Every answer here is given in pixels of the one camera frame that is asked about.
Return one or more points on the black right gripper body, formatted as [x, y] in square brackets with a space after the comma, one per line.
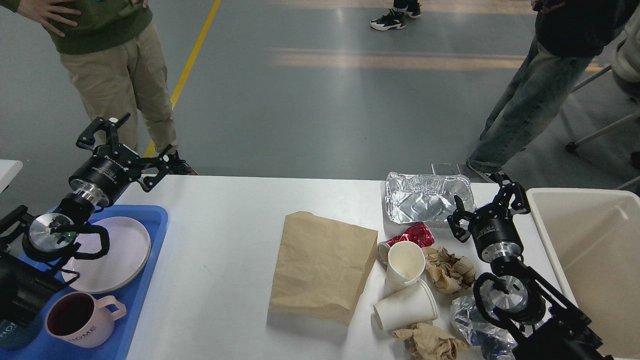
[496, 237]

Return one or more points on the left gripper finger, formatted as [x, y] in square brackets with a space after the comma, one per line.
[102, 138]
[140, 164]

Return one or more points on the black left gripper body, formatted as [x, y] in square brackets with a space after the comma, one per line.
[102, 180]

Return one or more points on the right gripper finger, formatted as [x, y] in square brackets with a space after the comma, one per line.
[454, 220]
[511, 198]

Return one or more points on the pink plate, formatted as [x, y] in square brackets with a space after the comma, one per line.
[130, 246]

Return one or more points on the pink mug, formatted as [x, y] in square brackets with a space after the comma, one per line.
[82, 320]

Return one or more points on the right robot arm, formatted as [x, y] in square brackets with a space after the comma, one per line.
[513, 296]

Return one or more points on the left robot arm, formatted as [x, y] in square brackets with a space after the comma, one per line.
[35, 248]

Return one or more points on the crumpled brown paper upper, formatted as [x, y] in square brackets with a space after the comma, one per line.
[448, 272]

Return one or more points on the crumpled brown paper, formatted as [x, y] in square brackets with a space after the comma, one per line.
[428, 342]
[448, 272]

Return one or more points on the aluminium foil tray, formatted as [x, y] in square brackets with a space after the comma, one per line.
[425, 198]

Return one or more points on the upright white paper cup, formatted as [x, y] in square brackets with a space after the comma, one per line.
[405, 265]

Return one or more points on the chair leg with caster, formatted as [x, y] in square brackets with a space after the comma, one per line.
[630, 89]

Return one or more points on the beige plastic bin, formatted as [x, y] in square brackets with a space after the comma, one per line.
[594, 235]

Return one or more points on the white side table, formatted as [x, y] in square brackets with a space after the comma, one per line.
[9, 169]

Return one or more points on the person in green sweater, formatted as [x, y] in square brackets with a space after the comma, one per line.
[114, 58]

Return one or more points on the lying white paper cup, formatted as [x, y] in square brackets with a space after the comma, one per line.
[406, 307]

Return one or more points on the crumpled clear plastic bag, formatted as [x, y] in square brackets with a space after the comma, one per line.
[494, 343]

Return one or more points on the crumpled brown paper lower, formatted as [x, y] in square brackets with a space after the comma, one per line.
[428, 342]

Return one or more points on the brown paper bag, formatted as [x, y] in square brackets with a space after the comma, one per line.
[322, 267]

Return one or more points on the person in blue jeans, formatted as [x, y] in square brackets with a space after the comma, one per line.
[568, 35]

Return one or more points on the teal mug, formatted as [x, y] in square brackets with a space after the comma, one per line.
[14, 337]

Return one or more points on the person in black sneakers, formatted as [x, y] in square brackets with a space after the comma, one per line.
[397, 14]

